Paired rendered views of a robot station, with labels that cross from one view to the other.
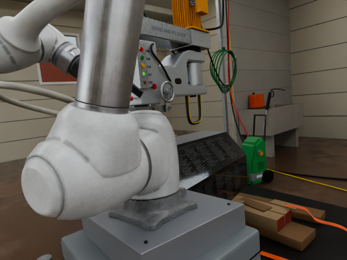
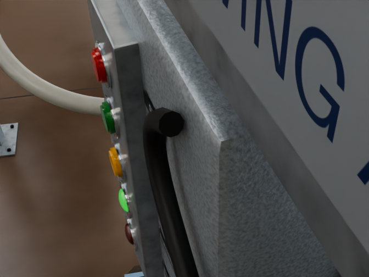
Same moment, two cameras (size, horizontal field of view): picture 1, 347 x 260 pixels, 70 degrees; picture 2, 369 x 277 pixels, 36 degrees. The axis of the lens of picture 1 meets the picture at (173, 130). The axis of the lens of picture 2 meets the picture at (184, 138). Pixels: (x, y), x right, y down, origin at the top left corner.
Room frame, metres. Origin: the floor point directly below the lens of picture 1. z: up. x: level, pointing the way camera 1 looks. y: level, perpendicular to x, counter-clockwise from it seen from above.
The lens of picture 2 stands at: (1.85, -0.10, 1.75)
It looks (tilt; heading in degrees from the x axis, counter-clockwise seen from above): 44 degrees down; 123
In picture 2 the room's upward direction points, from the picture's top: 3 degrees counter-clockwise
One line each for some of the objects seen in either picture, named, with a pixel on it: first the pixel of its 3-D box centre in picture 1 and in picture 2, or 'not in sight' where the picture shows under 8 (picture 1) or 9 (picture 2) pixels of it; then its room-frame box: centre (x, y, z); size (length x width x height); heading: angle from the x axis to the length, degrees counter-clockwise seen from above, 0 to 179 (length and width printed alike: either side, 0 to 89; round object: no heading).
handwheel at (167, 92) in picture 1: (163, 92); not in sight; (1.77, 0.04, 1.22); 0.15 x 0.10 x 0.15; 141
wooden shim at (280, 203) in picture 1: (284, 204); not in sight; (2.23, -0.98, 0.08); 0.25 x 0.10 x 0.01; 40
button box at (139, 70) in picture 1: (141, 66); (136, 156); (1.63, 0.17, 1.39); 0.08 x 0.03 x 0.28; 141
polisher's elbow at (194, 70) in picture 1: (191, 75); not in sight; (2.26, -0.20, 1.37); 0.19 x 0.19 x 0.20
